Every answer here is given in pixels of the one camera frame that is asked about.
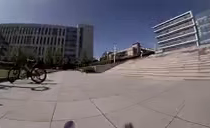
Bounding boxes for pale lamp pole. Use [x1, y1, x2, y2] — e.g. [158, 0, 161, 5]
[112, 44, 117, 64]

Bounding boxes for low tan building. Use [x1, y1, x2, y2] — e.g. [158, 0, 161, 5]
[100, 42, 156, 63]

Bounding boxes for grey concrete slab plaza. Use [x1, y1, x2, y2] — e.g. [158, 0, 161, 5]
[0, 69, 210, 128]

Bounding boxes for row of trees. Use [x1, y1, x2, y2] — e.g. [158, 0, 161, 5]
[0, 46, 94, 69]

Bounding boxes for robot's own part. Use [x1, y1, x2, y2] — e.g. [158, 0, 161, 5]
[123, 122, 135, 128]
[63, 120, 77, 128]

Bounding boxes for wide concrete steps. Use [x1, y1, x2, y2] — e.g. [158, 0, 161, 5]
[105, 45, 210, 81]

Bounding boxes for black bicycle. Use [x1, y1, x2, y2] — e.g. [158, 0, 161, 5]
[7, 58, 48, 85]

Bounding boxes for large glass office building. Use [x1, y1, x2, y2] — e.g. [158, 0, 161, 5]
[0, 23, 95, 65]

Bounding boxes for white striped building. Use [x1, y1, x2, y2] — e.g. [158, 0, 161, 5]
[151, 8, 210, 53]

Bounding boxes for low concrete wall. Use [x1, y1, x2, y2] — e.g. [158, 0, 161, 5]
[80, 59, 131, 74]

